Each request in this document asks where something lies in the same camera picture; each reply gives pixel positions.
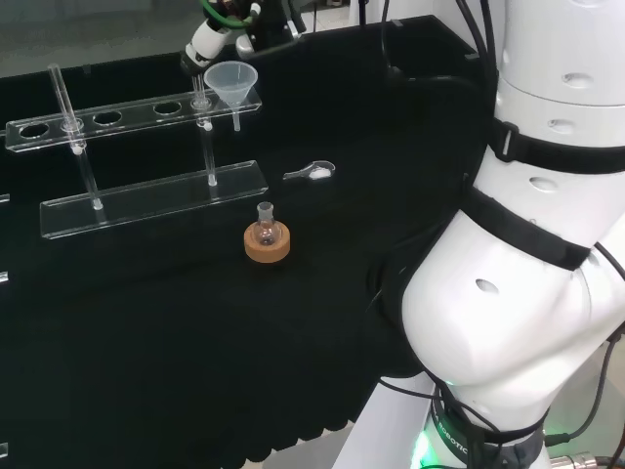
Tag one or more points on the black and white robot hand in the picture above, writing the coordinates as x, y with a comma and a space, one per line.
207, 41

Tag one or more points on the clear plastic funnel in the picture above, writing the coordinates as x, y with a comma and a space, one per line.
229, 80

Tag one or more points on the clear acrylic funnel stand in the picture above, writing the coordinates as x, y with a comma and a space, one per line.
146, 195

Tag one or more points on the clear glass weighing funnel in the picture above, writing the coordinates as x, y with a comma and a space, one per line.
317, 171

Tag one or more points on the small round-bottom glass flask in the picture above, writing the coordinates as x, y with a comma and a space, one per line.
266, 229

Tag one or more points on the black bench cloth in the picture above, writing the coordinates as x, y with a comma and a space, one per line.
146, 317

